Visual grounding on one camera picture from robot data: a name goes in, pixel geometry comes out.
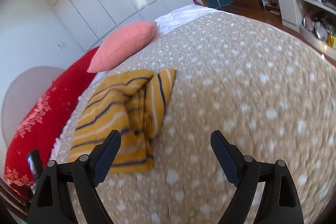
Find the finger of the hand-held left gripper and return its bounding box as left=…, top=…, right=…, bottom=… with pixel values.
left=27, top=150, right=44, bottom=186

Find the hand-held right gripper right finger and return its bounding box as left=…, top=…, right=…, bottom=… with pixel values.
left=210, top=130, right=305, bottom=224

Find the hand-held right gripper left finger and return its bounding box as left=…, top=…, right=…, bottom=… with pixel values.
left=28, top=130, right=122, bottom=224

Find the yellow striped knit sweater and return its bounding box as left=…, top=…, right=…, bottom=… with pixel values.
left=68, top=69, right=177, bottom=174

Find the red floral pillow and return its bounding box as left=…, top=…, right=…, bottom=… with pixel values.
left=4, top=47, right=101, bottom=201

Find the grey round headboard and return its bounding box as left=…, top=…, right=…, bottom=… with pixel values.
left=1, top=67, right=65, bottom=147

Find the beige spotted blanket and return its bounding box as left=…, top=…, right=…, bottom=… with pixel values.
left=51, top=7, right=336, bottom=224

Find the pink knit pillow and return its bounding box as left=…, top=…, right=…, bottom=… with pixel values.
left=87, top=21, right=158, bottom=73

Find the white bed sheet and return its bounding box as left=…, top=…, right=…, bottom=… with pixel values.
left=154, top=4, right=219, bottom=36

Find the dark wooden bed frame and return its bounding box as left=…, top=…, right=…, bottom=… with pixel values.
left=0, top=178, right=30, bottom=216

